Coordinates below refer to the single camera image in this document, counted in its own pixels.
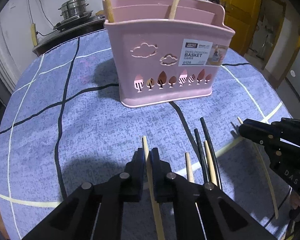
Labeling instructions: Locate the person's right hand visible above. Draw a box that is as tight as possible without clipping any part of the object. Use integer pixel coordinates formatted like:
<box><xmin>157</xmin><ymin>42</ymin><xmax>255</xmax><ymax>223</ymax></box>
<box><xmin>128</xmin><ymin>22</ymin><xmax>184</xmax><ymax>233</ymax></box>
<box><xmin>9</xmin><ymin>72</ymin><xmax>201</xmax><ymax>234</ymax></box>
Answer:
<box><xmin>289</xmin><ymin>190</ymin><xmax>300</xmax><ymax>218</ymax></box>

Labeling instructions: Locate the black chopstick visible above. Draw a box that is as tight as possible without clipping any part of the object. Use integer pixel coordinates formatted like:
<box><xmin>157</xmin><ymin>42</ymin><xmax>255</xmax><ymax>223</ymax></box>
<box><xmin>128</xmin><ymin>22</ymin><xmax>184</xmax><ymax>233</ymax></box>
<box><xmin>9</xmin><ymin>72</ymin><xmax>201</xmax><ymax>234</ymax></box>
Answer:
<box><xmin>194</xmin><ymin>128</ymin><xmax>209</xmax><ymax>184</ymax></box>
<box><xmin>200</xmin><ymin>117</ymin><xmax>223</xmax><ymax>190</ymax></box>

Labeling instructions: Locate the blue checked tablecloth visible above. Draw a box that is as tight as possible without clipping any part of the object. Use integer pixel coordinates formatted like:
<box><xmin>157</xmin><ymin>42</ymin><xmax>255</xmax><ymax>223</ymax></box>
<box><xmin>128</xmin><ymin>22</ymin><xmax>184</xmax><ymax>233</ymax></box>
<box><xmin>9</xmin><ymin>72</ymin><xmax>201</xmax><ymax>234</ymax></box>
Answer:
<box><xmin>0</xmin><ymin>31</ymin><xmax>290</xmax><ymax>239</ymax></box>

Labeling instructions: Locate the pink plastic utensil basket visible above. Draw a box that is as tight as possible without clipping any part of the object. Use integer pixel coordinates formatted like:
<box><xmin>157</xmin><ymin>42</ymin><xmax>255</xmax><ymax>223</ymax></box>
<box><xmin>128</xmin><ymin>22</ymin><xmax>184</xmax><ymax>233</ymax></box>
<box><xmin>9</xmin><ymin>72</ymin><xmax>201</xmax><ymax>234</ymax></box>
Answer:
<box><xmin>104</xmin><ymin>0</ymin><xmax>235</xmax><ymax>108</ymax></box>

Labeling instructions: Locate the yellow wooden door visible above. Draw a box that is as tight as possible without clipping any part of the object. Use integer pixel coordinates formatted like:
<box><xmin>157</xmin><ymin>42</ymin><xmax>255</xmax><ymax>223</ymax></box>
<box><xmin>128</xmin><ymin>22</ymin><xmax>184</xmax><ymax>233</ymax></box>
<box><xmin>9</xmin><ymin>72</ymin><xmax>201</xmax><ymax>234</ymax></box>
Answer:
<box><xmin>221</xmin><ymin>0</ymin><xmax>262</xmax><ymax>55</ymax></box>

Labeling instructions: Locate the grey low cabinet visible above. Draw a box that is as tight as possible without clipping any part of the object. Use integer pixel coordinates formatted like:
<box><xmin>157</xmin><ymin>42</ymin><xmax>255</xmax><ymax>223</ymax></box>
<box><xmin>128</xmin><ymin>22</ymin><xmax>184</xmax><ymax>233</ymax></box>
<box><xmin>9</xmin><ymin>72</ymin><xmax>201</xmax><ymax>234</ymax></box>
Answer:
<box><xmin>32</xmin><ymin>16</ymin><xmax>105</xmax><ymax>56</ymax></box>

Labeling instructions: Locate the black induction cooker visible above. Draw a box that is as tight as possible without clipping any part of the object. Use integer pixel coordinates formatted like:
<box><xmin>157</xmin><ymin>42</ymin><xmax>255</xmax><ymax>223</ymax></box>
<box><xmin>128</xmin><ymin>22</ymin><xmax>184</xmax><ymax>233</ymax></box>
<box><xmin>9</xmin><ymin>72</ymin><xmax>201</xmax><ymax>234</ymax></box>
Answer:
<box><xmin>53</xmin><ymin>11</ymin><xmax>104</xmax><ymax>31</ymax></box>

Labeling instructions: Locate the yellow power strip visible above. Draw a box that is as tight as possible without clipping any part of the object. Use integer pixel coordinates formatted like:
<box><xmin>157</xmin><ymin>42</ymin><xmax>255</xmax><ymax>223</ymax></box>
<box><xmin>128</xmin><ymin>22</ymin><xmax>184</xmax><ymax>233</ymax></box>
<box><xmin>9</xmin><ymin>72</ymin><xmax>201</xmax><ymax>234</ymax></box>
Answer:
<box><xmin>31</xmin><ymin>23</ymin><xmax>38</xmax><ymax>47</ymax></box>

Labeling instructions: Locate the stainless steel steamer pot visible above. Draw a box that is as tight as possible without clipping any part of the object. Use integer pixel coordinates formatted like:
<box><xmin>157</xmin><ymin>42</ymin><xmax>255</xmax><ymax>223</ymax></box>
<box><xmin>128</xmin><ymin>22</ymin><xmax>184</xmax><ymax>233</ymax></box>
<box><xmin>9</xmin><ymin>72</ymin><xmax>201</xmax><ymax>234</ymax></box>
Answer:
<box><xmin>59</xmin><ymin>0</ymin><xmax>89</xmax><ymax>20</ymax></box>

